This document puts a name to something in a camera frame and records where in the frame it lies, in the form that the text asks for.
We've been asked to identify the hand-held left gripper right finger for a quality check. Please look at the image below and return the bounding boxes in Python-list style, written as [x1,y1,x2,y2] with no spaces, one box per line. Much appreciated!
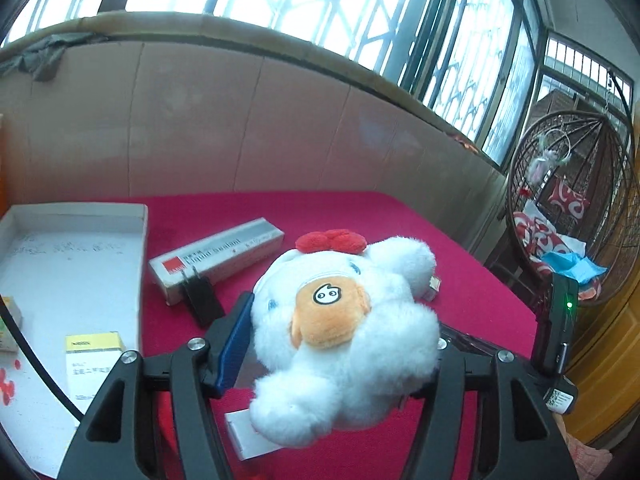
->
[400,337,581,480]

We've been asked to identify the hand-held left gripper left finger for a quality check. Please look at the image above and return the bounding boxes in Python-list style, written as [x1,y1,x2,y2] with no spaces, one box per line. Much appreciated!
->
[57,290,256,480]

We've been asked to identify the black charger plug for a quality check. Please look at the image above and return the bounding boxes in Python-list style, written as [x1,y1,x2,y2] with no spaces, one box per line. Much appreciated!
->
[180,266,226,330]

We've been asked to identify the long grey sealant box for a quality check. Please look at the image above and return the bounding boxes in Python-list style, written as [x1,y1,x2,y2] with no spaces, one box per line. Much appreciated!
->
[148,217,286,306]

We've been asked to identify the white chicken plush toy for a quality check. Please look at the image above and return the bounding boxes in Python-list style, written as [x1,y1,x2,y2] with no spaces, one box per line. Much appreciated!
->
[248,229,441,448]

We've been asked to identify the white shallow cardboard box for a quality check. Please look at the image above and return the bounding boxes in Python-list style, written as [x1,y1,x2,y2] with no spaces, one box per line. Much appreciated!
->
[0,202,149,478]

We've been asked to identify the yellow wooden door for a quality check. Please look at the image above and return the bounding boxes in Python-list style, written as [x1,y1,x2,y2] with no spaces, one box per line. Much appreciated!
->
[565,240,640,451]

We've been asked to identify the blue plastic bag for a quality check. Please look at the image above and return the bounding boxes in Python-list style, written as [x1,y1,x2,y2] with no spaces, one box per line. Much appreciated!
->
[540,250,608,286]

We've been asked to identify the small white carton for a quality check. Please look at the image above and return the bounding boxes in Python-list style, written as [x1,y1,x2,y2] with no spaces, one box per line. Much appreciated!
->
[225,409,283,461]

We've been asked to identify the red white patterned cushion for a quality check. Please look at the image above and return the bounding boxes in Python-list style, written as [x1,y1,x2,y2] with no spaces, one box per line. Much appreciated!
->
[512,200,576,266]
[547,177,591,223]

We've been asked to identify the white yellow medicine box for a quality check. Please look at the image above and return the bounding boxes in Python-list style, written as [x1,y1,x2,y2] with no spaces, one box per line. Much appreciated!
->
[65,331,127,403]

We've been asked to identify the dream catcher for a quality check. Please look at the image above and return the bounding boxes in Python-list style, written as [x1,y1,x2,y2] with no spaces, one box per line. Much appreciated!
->
[530,127,576,183]

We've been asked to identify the red table mat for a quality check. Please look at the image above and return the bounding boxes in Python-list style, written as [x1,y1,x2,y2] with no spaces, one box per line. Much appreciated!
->
[135,190,551,480]

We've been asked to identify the hanging wicker chair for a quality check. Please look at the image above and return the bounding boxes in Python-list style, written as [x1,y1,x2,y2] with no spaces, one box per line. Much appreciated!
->
[500,70,640,311]

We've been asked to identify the small yellow green box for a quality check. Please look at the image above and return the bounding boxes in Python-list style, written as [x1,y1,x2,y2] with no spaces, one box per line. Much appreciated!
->
[0,296,24,353]

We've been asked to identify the window with metal grille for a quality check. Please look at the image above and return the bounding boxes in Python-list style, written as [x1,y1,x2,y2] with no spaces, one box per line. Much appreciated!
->
[0,0,546,171]

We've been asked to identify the grey cloth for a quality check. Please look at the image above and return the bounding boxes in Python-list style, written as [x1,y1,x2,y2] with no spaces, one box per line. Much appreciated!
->
[0,32,108,81]

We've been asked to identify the black cable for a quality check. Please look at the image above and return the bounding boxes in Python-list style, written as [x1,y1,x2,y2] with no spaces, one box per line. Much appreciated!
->
[0,302,86,421]

